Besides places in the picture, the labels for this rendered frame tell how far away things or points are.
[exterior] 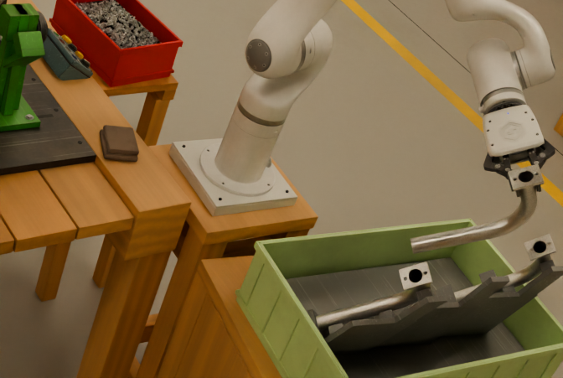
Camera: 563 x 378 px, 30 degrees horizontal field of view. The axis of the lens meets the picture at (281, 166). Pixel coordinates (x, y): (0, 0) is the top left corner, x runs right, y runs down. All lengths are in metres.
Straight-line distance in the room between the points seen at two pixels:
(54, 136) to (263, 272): 0.59
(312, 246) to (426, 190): 2.17
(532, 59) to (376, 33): 3.51
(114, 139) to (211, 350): 0.53
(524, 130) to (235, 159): 0.76
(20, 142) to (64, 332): 0.99
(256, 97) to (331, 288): 0.46
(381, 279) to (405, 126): 2.41
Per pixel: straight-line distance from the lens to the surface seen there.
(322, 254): 2.35
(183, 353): 2.51
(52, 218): 2.24
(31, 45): 2.30
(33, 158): 2.35
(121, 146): 2.41
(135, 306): 2.54
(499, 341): 2.48
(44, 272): 3.26
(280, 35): 2.24
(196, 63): 4.67
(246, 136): 2.41
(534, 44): 2.04
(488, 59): 2.06
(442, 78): 5.37
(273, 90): 2.37
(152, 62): 2.88
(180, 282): 2.52
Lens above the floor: 2.32
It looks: 34 degrees down
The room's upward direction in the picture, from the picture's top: 22 degrees clockwise
